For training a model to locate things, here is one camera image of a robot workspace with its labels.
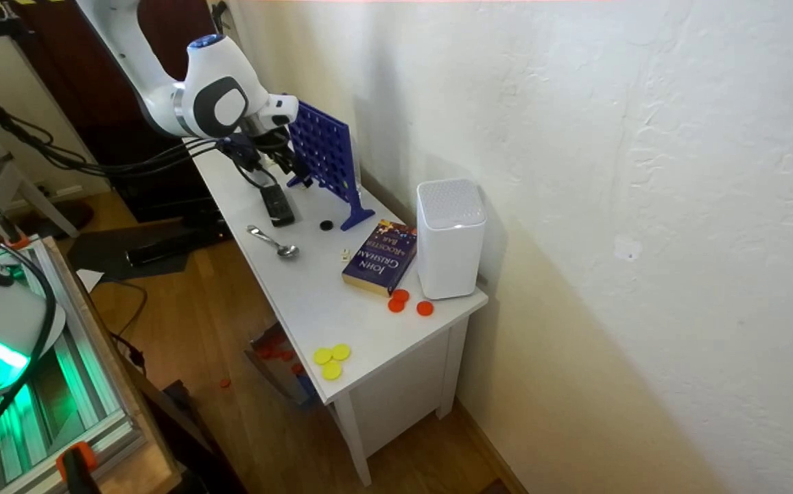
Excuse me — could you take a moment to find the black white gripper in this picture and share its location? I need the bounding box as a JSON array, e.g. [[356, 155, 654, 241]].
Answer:
[[218, 130, 311, 189]]

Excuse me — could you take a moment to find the blue connect four gameboard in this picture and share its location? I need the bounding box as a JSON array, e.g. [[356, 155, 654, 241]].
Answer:
[[291, 103, 370, 232]]

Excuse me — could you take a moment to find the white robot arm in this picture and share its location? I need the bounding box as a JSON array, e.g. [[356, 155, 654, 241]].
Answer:
[[77, 0, 308, 182]]

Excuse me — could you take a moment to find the yellow game chips pile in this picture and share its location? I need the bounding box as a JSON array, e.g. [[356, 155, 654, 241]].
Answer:
[[314, 343, 352, 383]]

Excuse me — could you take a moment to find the black remote control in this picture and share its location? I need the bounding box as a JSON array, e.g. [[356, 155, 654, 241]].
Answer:
[[262, 184, 295, 229]]

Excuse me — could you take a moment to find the metal spoon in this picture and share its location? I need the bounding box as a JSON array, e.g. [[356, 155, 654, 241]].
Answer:
[[248, 226, 299, 260]]

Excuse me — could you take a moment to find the white side table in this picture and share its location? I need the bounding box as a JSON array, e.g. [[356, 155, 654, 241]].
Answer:
[[195, 151, 489, 484]]

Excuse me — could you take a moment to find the purple book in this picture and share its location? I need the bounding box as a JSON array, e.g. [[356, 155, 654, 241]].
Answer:
[[343, 221, 417, 295]]

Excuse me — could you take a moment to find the white rectangular container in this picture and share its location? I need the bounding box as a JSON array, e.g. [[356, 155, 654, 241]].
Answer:
[[417, 179, 485, 300]]

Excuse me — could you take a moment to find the red game chip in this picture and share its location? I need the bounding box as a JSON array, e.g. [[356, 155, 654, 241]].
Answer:
[[387, 288, 413, 313], [417, 303, 433, 315]]

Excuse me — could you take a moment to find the black cable bundle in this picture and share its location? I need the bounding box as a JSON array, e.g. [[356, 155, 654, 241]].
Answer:
[[0, 64, 179, 182]]

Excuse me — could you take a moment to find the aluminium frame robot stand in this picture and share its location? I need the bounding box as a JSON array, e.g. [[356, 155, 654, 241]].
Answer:
[[0, 241, 184, 494]]

